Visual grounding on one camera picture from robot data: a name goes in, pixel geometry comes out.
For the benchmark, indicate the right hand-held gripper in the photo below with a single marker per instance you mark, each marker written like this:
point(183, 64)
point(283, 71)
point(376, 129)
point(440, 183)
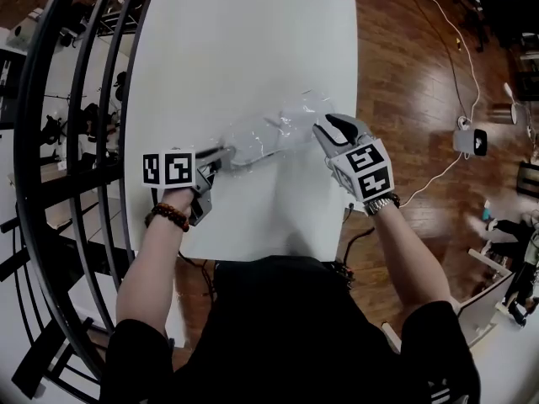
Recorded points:
point(366, 171)

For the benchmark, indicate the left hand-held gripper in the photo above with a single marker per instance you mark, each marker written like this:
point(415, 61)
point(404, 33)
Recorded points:
point(168, 168)

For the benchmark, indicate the clear plastic bag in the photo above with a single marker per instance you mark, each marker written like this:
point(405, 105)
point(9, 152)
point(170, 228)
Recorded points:
point(309, 107)

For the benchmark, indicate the person's left forearm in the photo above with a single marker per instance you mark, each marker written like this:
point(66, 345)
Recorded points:
point(147, 259)

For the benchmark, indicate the person's right forearm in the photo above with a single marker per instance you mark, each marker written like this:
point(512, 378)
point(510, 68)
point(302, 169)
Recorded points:
point(408, 259)

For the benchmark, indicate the silver metal wristwatch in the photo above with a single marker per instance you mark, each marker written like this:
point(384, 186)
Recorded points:
point(379, 205)

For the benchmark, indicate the black exercise machine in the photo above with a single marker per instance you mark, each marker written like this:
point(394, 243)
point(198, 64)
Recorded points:
point(52, 126)
point(99, 124)

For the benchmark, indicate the white box floor device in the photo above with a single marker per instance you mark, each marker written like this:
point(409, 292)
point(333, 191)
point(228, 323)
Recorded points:
point(469, 141)

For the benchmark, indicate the small yellow floor object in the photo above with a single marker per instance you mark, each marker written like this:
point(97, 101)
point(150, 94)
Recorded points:
point(458, 45)

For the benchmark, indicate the teal spray bottle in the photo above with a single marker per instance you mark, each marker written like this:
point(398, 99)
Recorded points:
point(486, 216)

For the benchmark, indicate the person's black shirt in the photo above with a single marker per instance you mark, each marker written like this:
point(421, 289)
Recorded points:
point(286, 331)

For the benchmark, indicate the black metal railing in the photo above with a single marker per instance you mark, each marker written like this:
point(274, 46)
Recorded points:
point(25, 141)

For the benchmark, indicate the black office chair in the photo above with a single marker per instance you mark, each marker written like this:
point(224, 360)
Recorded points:
point(505, 19)

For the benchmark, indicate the white side table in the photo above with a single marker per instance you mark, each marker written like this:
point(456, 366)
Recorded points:
point(484, 301)

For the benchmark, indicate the grey bin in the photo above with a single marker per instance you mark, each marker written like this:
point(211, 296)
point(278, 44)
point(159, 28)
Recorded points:
point(19, 36)

